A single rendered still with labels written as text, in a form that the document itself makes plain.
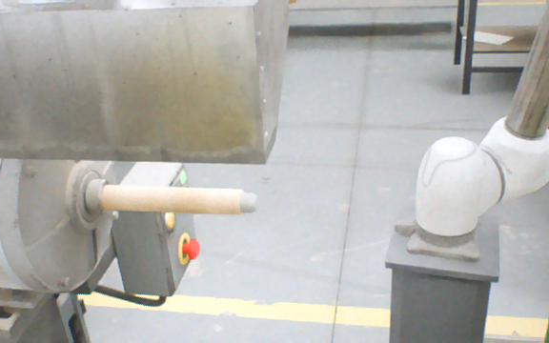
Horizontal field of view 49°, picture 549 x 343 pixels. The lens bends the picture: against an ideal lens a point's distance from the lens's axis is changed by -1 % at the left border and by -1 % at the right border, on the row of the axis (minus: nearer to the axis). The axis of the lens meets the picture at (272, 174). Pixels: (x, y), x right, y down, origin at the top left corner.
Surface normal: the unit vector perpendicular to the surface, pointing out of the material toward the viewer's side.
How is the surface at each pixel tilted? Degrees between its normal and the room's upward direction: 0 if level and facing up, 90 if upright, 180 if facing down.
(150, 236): 90
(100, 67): 90
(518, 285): 0
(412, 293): 90
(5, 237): 81
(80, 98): 90
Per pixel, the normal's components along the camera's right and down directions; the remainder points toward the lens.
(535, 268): -0.07, -0.88
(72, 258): 0.96, 0.16
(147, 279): -0.18, 0.48
